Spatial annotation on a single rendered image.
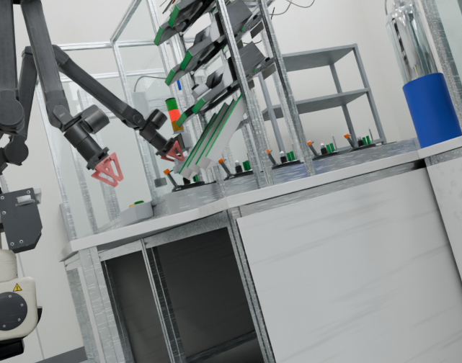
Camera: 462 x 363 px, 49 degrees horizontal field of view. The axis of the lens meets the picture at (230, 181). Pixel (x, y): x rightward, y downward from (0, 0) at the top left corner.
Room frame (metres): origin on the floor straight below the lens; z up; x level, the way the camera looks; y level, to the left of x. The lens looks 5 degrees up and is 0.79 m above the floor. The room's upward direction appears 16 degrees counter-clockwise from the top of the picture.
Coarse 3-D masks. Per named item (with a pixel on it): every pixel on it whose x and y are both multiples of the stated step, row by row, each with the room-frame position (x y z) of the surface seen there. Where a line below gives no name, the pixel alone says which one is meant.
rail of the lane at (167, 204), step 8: (152, 200) 1.96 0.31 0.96; (160, 200) 1.89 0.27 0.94; (168, 200) 1.85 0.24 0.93; (176, 200) 1.87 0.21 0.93; (152, 208) 1.98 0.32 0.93; (160, 208) 1.91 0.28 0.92; (168, 208) 1.85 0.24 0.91; (176, 208) 1.86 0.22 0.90; (160, 216) 1.93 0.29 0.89; (112, 224) 2.47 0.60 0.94; (120, 224) 2.36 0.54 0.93
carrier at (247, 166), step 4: (248, 156) 2.18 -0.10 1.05; (248, 160) 2.22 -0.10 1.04; (236, 164) 2.20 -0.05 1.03; (244, 164) 2.24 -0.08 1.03; (248, 164) 2.22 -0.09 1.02; (236, 168) 2.20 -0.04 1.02; (240, 168) 2.20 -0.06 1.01; (244, 168) 2.24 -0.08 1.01; (248, 168) 2.22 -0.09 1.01; (276, 168) 2.16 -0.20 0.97; (236, 172) 2.20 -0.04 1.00; (240, 172) 2.14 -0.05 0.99; (244, 172) 2.14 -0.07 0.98; (248, 172) 2.15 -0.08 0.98; (252, 172) 2.16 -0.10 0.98; (228, 176) 2.16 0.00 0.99; (236, 176) 2.06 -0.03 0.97; (240, 176) 2.07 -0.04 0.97
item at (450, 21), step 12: (432, 0) 1.61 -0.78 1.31; (444, 0) 1.58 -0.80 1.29; (456, 0) 1.54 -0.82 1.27; (444, 12) 1.59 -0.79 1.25; (456, 12) 1.55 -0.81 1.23; (444, 24) 1.60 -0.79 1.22; (456, 24) 1.57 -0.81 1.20; (444, 36) 1.61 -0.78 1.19; (456, 36) 1.58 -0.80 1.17; (456, 48) 1.59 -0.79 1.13; (456, 60) 1.60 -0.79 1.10; (456, 72) 1.61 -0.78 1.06
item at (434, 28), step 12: (420, 0) 1.63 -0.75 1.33; (432, 12) 1.61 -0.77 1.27; (432, 24) 1.62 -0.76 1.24; (432, 36) 1.63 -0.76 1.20; (444, 48) 1.61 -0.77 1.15; (444, 60) 1.62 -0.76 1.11; (444, 72) 1.63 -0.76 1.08; (456, 84) 1.61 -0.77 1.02; (456, 96) 1.62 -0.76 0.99; (456, 108) 1.63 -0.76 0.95
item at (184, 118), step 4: (224, 64) 1.82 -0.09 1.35; (220, 68) 1.81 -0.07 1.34; (216, 72) 1.81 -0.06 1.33; (208, 76) 1.79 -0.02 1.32; (212, 76) 1.80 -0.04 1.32; (208, 80) 1.79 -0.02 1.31; (212, 80) 1.80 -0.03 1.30; (208, 84) 1.79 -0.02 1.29; (212, 84) 1.80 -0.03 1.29; (208, 88) 1.79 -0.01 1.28; (188, 108) 1.76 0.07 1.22; (184, 112) 1.75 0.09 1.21; (188, 112) 1.76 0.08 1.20; (192, 112) 1.76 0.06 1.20; (180, 116) 1.79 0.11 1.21; (184, 116) 1.77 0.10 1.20; (188, 116) 1.76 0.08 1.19; (192, 116) 1.85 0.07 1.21; (180, 120) 1.82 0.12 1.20; (184, 120) 1.80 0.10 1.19; (188, 120) 1.89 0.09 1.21; (180, 124) 1.84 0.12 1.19
